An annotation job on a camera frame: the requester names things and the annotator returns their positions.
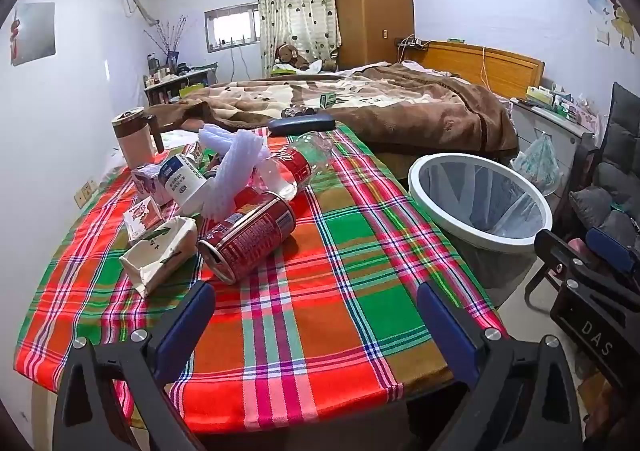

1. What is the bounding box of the wall socket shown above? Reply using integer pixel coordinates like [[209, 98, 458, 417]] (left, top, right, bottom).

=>
[[74, 178, 98, 209]]

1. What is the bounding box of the grey cushioned chair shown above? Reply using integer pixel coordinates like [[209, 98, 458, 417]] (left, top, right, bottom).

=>
[[555, 81, 640, 257]]

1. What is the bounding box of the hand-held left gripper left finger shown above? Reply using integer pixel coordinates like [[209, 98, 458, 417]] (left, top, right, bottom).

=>
[[52, 281, 217, 451]]

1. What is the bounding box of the clear bottle with red label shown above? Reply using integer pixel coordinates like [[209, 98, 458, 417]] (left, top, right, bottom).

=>
[[252, 131, 335, 202]]

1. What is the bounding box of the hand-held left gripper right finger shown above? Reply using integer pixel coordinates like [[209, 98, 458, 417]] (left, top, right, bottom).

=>
[[416, 282, 586, 451]]

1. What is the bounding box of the wooden bed headboard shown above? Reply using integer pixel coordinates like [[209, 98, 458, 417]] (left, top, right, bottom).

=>
[[397, 38, 546, 99]]

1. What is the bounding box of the vase of dried branches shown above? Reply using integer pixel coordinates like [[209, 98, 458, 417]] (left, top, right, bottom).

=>
[[145, 16, 188, 72]]

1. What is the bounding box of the purple small carton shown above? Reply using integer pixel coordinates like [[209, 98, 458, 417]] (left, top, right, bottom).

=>
[[131, 164, 173, 207]]

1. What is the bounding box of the dark blue glasses case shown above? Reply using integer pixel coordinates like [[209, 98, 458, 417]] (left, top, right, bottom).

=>
[[268, 114, 335, 137]]

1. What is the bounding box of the clear plastic bag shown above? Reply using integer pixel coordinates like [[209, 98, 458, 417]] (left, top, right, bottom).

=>
[[511, 131, 561, 194]]

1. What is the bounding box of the white trash bin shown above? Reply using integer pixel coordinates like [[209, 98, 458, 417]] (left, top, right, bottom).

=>
[[407, 152, 553, 289]]

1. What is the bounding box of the pale pink bedding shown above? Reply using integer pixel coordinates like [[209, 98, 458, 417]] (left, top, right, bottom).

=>
[[350, 60, 471, 82]]

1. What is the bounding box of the spotted curtain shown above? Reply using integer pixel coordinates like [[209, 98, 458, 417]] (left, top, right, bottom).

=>
[[257, 0, 342, 77]]

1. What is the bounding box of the brown lidded thermos mug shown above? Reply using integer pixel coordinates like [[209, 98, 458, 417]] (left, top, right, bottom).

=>
[[111, 107, 165, 169]]

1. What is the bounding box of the wooden wardrobe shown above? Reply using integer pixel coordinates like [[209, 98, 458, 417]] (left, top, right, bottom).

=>
[[332, 0, 416, 72]]

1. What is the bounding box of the plaid tablecloth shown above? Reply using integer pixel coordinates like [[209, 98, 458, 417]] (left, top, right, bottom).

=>
[[15, 124, 506, 434]]

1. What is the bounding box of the pile of small boxes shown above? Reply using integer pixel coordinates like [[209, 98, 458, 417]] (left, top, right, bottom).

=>
[[525, 85, 601, 124]]

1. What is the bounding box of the shelf desk with cosmetics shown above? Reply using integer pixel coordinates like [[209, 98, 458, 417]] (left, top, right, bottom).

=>
[[144, 64, 218, 107]]

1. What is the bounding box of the grey wall poster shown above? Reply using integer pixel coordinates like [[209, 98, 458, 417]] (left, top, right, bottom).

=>
[[10, 2, 56, 67]]

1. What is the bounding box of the brown patterned blanket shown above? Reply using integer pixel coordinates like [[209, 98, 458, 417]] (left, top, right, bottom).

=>
[[150, 62, 518, 154]]

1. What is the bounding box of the grey nightstand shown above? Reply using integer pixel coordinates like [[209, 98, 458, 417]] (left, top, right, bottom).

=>
[[510, 98, 596, 192]]

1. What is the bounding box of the small window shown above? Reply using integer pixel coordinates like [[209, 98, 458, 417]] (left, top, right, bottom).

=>
[[204, 6, 261, 52]]

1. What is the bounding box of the brown teddy bear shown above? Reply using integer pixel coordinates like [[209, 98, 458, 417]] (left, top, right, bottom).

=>
[[274, 44, 311, 71]]

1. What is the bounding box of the red and white carton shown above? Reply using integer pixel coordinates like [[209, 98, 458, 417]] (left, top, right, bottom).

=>
[[122, 196, 165, 244]]

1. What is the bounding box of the white floral cloth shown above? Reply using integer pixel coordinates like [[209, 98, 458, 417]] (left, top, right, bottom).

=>
[[150, 128, 201, 149]]

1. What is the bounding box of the orange cable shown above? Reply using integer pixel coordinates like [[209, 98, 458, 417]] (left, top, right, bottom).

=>
[[479, 46, 493, 92]]

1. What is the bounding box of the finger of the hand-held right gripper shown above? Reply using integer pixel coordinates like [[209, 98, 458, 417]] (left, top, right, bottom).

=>
[[586, 227, 640, 277], [534, 230, 591, 283]]

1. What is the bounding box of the white wrapped pipe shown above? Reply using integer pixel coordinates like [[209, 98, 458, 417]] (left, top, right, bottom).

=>
[[122, 0, 161, 27]]

